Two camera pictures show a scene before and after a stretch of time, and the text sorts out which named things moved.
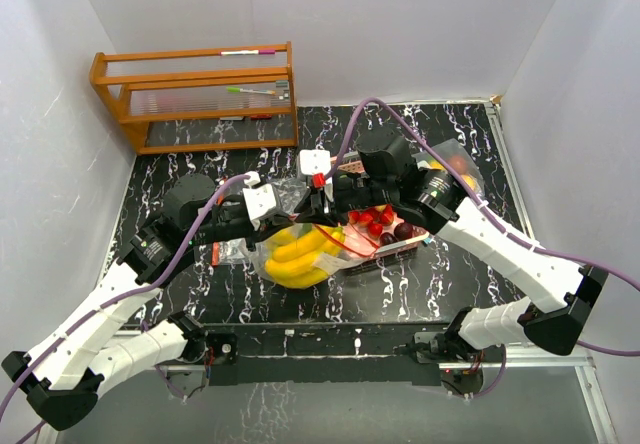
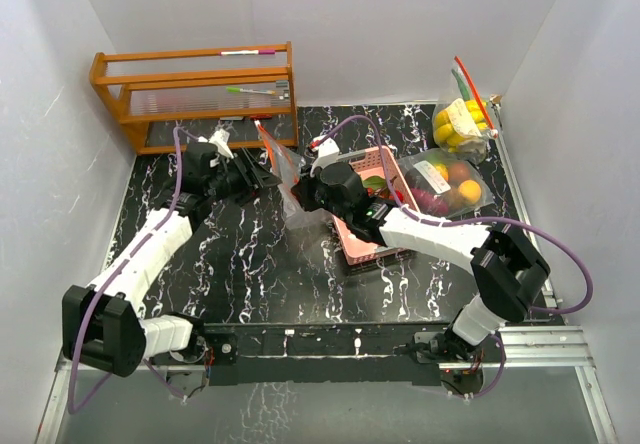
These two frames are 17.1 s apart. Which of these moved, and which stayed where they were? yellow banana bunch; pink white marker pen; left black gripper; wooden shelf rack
Moved: yellow banana bunch; left black gripper
Stayed: pink white marker pen; wooden shelf rack
